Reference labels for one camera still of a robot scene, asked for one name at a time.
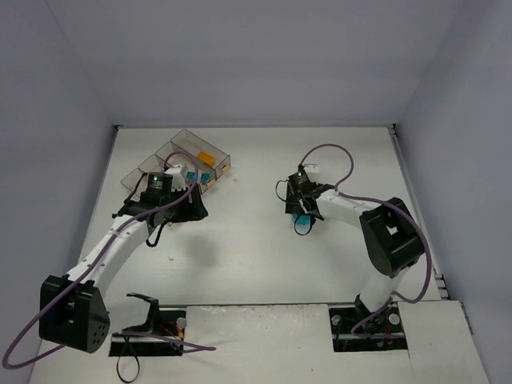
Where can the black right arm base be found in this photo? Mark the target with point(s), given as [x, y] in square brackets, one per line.
[354, 329]

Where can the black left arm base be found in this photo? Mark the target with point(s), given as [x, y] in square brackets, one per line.
[168, 322]

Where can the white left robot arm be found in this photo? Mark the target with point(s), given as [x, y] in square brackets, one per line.
[74, 314]

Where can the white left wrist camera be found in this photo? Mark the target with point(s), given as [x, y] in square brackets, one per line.
[178, 173]

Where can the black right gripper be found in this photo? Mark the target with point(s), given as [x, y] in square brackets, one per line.
[298, 206]

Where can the teal rounded lego brick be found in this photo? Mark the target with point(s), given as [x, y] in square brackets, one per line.
[301, 219]

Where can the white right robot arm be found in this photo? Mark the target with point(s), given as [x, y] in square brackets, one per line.
[394, 242]

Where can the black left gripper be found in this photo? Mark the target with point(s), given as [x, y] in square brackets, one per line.
[192, 209]

